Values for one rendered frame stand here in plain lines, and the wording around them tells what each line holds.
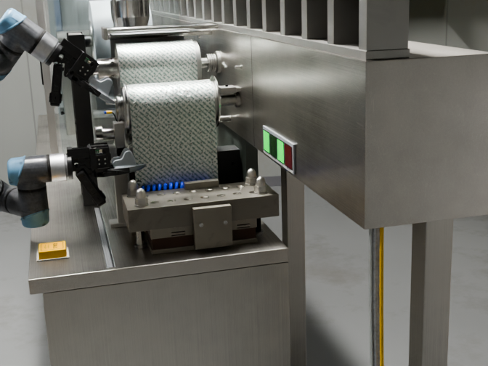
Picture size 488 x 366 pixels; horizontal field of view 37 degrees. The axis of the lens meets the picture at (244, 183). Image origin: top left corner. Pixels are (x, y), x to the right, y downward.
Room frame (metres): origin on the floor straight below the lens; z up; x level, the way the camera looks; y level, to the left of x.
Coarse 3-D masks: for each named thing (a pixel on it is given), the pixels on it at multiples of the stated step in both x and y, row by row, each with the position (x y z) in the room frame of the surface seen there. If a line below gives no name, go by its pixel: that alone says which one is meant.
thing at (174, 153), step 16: (144, 128) 2.00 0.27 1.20; (160, 128) 2.01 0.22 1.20; (176, 128) 2.02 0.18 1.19; (192, 128) 2.03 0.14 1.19; (208, 128) 2.04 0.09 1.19; (144, 144) 1.99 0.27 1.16; (160, 144) 2.01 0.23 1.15; (176, 144) 2.02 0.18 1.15; (192, 144) 2.03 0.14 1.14; (208, 144) 2.04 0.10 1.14; (144, 160) 1.99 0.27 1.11; (160, 160) 2.00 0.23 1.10; (176, 160) 2.02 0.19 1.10; (192, 160) 2.03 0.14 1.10; (208, 160) 2.04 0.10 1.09; (144, 176) 1.99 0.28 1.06; (160, 176) 2.00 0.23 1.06; (176, 176) 2.02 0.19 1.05; (192, 176) 2.03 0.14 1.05; (208, 176) 2.04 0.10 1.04
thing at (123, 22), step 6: (120, 18) 2.71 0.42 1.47; (126, 18) 2.70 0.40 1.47; (132, 18) 2.70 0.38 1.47; (138, 18) 2.71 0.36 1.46; (144, 18) 2.73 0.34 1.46; (120, 24) 2.72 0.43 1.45; (126, 24) 2.71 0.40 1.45; (132, 24) 2.71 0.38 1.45; (138, 24) 2.72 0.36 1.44; (144, 24) 2.74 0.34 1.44
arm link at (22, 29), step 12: (12, 12) 1.97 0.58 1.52; (0, 24) 1.95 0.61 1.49; (12, 24) 1.96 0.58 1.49; (24, 24) 1.97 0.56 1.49; (0, 36) 1.98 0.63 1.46; (12, 36) 1.96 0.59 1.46; (24, 36) 1.96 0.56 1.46; (36, 36) 1.97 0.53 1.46; (12, 48) 1.97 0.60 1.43; (24, 48) 1.98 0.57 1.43
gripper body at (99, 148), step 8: (96, 144) 2.00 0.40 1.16; (104, 144) 2.00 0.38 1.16; (72, 152) 1.93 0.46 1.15; (80, 152) 1.94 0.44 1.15; (88, 152) 1.94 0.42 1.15; (96, 152) 1.95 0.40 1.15; (104, 152) 1.95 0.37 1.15; (72, 160) 1.94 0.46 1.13; (80, 160) 1.94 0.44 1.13; (88, 160) 1.95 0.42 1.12; (96, 160) 1.93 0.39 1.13; (104, 160) 1.95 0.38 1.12; (72, 168) 1.91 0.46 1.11; (80, 168) 1.94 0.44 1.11; (88, 168) 1.94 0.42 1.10; (96, 168) 1.93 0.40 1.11; (104, 168) 1.93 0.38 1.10; (72, 176) 1.92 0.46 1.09; (96, 176) 1.93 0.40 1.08; (104, 176) 1.93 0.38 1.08
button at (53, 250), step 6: (42, 246) 1.83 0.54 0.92; (48, 246) 1.83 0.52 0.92; (54, 246) 1.83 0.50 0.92; (60, 246) 1.83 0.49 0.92; (42, 252) 1.80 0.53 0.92; (48, 252) 1.80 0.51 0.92; (54, 252) 1.80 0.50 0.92; (60, 252) 1.81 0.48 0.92; (66, 252) 1.82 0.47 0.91; (42, 258) 1.79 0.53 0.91; (48, 258) 1.80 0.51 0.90
